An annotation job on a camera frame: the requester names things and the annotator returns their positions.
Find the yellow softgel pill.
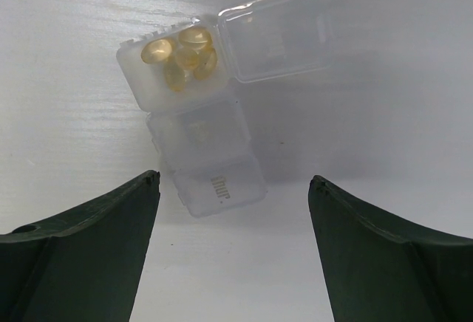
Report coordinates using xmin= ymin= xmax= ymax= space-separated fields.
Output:
xmin=174 ymin=47 xmax=200 ymax=70
xmin=163 ymin=55 xmax=191 ymax=92
xmin=140 ymin=38 xmax=176 ymax=64
xmin=193 ymin=47 xmax=218 ymax=81
xmin=178 ymin=27 xmax=212 ymax=50

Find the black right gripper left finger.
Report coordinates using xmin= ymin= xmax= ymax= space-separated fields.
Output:
xmin=1 ymin=170 xmax=160 ymax=321

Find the translucent weekly pill organizer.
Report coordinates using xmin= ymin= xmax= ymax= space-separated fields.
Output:
xmin=116 ymin=0 xmax=333 ymax=217

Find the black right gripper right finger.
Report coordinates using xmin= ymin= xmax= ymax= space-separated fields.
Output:
xmin=308 ymin=175 xmax=472 ymax=321

